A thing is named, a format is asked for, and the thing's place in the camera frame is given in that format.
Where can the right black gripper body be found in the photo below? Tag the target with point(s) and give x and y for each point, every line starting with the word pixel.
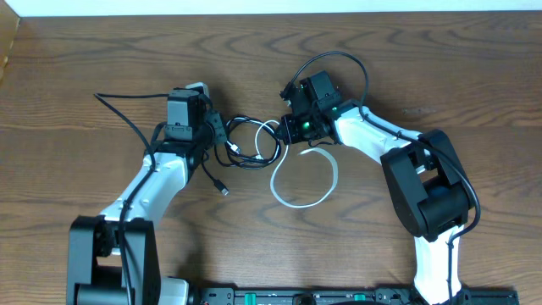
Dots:
pixel 301 128

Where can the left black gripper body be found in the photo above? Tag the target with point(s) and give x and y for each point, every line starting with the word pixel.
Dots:
pixel 217 125

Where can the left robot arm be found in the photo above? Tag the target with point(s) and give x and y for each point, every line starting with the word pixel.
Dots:
pixel 113 257

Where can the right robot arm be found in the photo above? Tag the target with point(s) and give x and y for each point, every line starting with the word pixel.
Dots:
pixel 429 189

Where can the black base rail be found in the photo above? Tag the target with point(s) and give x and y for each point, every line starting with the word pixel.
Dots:
pixel 388 295

